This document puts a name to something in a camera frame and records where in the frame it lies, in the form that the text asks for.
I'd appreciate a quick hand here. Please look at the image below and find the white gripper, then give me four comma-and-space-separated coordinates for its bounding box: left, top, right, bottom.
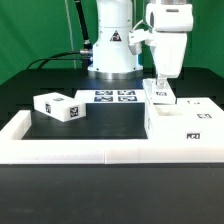
146, 3, 193, 89

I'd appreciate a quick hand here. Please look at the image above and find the white cabinet door panel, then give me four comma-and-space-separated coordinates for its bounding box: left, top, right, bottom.
177, 97, 224, 119

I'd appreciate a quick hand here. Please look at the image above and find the white cabinet body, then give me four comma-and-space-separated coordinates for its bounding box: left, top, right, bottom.
144, 100, 224, 142

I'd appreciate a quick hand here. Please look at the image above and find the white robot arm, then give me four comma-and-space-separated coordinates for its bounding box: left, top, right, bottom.
88, 0, 193, 85

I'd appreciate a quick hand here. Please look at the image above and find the white cabinet top box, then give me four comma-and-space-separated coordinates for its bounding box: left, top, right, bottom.
33, 92, 86, 122

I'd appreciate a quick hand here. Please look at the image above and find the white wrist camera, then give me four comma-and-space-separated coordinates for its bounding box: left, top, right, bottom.
128, 29, 153, 55

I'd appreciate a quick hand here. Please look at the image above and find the white marker base plate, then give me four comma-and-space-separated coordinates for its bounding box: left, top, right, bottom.
74, 89, 145, 104

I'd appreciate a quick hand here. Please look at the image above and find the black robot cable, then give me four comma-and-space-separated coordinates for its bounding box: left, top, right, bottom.
27, 0, 93, 70

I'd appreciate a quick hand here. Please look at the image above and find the white U-shaped fence frame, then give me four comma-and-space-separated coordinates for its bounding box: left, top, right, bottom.
0, 110, 224, 164

